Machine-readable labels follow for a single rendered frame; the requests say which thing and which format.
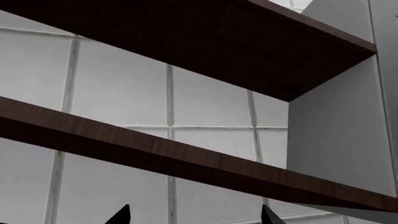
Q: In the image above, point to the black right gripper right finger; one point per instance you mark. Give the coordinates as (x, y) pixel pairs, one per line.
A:
(269, 217)

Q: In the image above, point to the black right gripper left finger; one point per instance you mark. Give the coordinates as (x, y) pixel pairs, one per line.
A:
(122, 217)

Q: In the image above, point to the grey cabinet side panel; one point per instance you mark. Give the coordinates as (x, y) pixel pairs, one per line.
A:
(339, 121)

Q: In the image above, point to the dark wooden wall shelf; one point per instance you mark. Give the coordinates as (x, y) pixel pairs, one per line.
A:
(174, 151)
(236, 44)

